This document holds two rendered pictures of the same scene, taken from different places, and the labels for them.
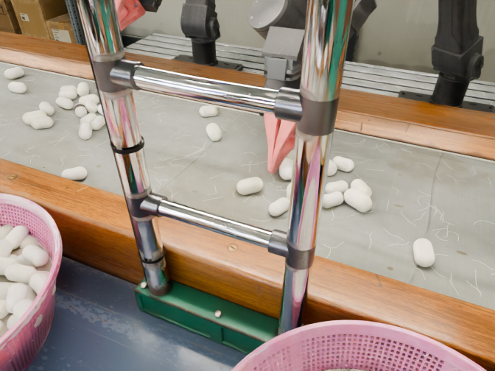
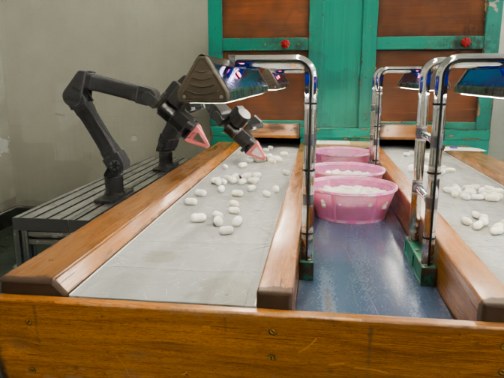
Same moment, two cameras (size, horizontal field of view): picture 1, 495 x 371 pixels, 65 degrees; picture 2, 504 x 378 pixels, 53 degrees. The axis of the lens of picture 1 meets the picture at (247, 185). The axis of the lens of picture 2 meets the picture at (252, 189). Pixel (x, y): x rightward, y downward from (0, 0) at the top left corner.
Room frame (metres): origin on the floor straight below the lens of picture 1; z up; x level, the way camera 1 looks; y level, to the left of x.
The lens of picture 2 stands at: (1.02, 1.90, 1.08)
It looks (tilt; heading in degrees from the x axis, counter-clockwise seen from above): 12 degrees down; 254
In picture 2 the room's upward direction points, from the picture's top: straight up
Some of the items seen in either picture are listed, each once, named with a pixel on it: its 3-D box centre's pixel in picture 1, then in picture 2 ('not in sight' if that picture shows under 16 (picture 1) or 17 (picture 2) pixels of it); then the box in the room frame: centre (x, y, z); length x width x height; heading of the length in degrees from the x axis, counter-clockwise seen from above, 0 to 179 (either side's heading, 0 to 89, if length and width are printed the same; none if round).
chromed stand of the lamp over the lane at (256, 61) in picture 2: not in sight; (271, 163); (0.69, 0.89, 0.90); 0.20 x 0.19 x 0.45; 67
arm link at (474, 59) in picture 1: (458, 62); (166, 145); (0.78, -0.43, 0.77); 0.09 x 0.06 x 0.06; 33
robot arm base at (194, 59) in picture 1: (204, 52); (114, 185); (1.02, 0.11, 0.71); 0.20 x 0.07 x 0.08; 66
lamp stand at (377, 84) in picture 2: not in sight; (396, 124); (-0.06, 0.15, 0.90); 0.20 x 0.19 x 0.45; 67
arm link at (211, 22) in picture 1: (202, 28); (115, 167); (1.01, 0.11, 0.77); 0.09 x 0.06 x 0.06; 69
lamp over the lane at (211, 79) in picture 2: not in sight; (235, 79); (0.76, 0.85, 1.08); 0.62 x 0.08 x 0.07; 67
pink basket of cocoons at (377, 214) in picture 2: not in sight; (350, 199); (0.34, 0.58, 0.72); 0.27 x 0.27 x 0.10
